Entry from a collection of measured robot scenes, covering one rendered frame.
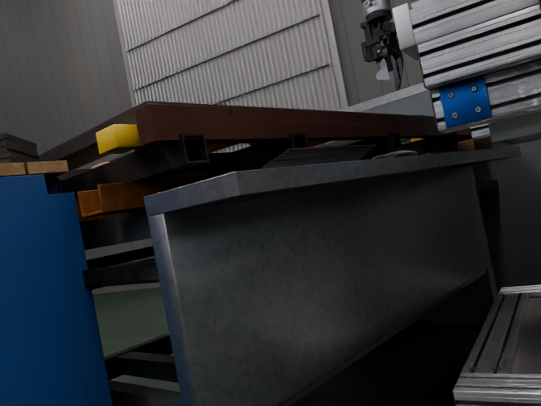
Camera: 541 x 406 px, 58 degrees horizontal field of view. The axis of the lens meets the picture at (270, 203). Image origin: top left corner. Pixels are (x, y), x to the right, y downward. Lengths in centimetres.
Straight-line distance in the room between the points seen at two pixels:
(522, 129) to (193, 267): 76
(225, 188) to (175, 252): 15
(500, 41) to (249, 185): 62
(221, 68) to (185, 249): 445
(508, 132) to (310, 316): 58
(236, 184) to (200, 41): 477
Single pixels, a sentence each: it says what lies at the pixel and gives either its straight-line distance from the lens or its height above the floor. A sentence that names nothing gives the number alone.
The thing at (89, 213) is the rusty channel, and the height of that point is 68.
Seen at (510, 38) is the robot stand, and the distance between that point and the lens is 107.
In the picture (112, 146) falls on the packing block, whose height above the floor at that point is 78.
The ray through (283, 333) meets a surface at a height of 41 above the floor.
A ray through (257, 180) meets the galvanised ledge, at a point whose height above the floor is 67.
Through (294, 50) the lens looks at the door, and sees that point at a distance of 472.
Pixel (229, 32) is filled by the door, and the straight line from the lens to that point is 515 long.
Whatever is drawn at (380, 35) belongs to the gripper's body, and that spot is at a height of 103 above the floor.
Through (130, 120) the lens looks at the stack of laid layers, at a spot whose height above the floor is 83.
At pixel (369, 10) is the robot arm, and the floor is 111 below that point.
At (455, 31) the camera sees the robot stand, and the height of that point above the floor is 91.
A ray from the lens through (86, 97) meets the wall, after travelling 659.
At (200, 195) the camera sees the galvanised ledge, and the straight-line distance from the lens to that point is 66.
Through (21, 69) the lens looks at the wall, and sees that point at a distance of 769.
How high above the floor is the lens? 62
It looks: 1 degrees up
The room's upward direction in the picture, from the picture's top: 11 degrees counter-clockwise
